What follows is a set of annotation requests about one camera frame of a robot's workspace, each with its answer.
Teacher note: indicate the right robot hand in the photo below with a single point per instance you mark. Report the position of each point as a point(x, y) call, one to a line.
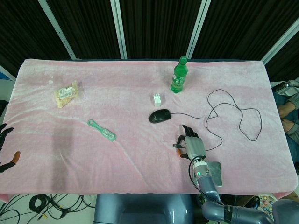
point(195, 145)

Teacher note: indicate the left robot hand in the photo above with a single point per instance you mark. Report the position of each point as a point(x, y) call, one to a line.
point(4, 149)

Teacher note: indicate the black computer mouse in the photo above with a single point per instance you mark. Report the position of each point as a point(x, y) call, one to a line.
point(159, 116)

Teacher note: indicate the silver metal plate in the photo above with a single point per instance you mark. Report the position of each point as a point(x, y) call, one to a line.
point(216, 172)

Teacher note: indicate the small white box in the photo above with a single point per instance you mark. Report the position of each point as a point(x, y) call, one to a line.
point(156, 99)

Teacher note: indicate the green plastic soda bottle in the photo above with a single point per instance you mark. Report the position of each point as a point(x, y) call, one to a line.
point(178, 80)

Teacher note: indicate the grey robot torso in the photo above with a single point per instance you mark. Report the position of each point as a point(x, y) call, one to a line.
point(142, 208)

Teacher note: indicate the packaged bread snack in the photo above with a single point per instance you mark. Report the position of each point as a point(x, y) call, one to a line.
point(66, 94)

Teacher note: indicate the pink velvet tablecloth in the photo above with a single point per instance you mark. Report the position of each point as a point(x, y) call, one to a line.
point(93, 163)

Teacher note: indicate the green hair brush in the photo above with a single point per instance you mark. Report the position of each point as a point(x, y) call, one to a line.
point(102, 130)

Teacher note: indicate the person in grey clothes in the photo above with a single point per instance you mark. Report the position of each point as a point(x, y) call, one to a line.
point(288, 112)

